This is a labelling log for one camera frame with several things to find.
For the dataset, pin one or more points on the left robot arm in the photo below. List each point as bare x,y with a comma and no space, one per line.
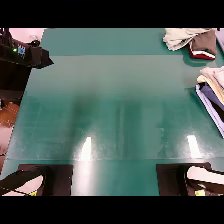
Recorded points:
20,181

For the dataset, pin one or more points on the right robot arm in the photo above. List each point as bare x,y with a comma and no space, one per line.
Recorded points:
205,176

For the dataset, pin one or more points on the lavender garment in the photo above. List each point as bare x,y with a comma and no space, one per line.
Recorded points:
213,108

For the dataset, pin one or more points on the red garment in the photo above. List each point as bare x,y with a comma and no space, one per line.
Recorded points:
201,54

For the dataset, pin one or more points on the black device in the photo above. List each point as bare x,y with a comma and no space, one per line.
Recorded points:
23,53

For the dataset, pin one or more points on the cream garment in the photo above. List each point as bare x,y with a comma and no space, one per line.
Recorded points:
213,77

